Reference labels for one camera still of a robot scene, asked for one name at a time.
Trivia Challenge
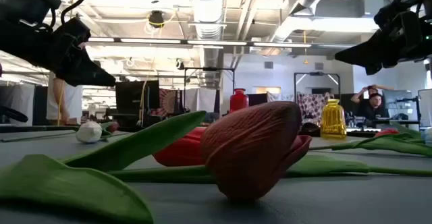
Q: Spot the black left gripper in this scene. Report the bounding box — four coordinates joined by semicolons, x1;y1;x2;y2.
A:
0;14;116;87

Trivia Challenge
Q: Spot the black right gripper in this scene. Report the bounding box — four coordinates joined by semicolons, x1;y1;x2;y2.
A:
334;1;432;76

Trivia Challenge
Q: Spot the white artificial tulip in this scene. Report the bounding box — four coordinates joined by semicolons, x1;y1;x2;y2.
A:
75;121;119;144

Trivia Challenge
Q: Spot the bright red artificial tulip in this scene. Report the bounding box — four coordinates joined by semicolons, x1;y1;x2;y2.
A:
153;126;432;177
308;122;432;158

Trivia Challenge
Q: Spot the dark red artificial tulip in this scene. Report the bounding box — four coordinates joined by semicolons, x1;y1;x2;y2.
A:
0;101;312;224

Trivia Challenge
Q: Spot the yellow glass vase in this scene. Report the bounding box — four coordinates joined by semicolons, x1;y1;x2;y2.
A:
319;99;348;140

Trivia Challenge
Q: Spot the red glass vase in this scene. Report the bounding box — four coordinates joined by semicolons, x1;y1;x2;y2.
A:
229;88;250;113

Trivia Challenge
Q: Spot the person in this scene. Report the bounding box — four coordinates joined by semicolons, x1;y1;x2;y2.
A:
350;84;395;120

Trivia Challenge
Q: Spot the black partition panel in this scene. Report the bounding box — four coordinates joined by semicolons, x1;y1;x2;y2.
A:
32;86;49;126

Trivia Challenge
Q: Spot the black screen panel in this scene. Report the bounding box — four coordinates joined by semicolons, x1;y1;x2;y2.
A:
115;80;161;112

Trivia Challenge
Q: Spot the grey computer monitor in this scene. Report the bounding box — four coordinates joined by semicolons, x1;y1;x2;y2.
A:
384;89;413;110

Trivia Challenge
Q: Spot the patterned quilt cloth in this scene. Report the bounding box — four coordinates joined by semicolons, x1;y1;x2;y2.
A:
297;93;327;125

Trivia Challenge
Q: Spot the black curved bar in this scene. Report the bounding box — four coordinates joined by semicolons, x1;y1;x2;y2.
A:
0;105;29;123

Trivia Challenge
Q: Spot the round mandala tapestry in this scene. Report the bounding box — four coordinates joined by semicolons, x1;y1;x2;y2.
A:
157;88;179;117

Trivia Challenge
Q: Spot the black rounded object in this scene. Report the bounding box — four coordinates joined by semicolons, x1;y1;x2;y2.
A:
299;122;321;138

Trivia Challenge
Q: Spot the long ceiling light strip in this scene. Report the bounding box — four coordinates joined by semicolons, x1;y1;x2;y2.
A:
86;36;313;49

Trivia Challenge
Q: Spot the yellow hanging cable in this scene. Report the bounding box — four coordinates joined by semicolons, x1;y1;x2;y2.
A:
56;78;67;123

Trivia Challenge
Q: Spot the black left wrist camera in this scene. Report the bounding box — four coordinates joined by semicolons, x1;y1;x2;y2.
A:
50;17;91;55

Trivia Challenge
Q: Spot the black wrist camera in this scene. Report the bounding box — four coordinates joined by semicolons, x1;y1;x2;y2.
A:
373;0;421;26
50;17;91;55

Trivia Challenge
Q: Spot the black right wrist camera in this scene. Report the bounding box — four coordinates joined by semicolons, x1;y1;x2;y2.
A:
373;0;421;26

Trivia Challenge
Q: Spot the black ceiling dome camera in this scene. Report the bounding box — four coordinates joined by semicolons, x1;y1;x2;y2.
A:
147;10;165;28

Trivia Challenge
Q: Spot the silver ceiling ventilation duct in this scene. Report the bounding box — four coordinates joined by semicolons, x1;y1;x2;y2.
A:
188;0;226;86

